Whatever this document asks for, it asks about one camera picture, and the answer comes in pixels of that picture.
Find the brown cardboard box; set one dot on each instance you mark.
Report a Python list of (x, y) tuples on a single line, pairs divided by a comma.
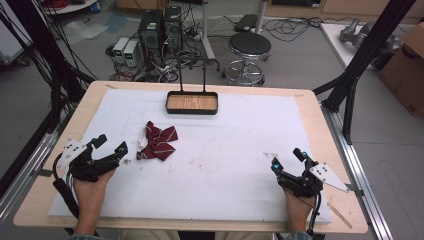
[(405, 73)]

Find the black stand with wooden tray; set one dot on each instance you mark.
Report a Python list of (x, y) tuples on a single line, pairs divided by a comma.
[(192, 102)]

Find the large black computer tower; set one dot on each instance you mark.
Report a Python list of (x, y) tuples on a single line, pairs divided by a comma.
[(151, 36)]

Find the white side table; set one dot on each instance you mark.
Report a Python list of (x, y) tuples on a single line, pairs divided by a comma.
[(335, 40)]

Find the clear plastic sheet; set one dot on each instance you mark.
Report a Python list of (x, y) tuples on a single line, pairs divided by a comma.
[(85, 30)]

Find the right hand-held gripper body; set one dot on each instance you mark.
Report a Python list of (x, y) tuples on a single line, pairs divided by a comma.
[(301, 183)]

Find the black round stool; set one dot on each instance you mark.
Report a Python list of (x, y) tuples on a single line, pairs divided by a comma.
[(250, 45)]

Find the person's right hand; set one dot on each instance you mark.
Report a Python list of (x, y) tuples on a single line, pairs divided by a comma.
[(298, 206)]

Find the maroon striped bow tie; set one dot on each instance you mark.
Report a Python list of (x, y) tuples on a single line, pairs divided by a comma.
[(157, 145)]

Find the aluminium rail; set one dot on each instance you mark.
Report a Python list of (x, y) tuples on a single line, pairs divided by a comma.
[(363, 186), (23, 180)]

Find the round white table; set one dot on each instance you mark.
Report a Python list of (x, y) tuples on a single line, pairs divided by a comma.
[(71, 7)]

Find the white foam mat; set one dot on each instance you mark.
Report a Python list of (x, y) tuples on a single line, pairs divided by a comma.
[(213, 160)]

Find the white table leg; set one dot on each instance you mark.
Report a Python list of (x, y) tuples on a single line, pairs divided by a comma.
[(207, 36)]

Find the black metal frame strut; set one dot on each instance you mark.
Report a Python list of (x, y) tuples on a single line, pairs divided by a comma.
[(366, 50), (36, 43)]

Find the black flat box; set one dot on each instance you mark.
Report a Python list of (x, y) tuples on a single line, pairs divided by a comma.
[(246, 22)]

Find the slim black computer tower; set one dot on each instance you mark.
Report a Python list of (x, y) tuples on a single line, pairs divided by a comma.
[(173, 30)]

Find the thin wooden stick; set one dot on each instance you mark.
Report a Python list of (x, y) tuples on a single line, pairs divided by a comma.
[(340, 216)]

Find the person's left hand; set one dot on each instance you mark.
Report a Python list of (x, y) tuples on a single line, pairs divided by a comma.
[(90, 195)]

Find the white power supply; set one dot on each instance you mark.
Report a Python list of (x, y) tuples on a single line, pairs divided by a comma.
[(120, 49), (131, 53)]

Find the light wooden table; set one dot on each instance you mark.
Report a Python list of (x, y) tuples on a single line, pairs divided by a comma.
[(328, 133)]

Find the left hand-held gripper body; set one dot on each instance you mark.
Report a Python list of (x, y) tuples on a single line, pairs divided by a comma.
[(87, 166)]

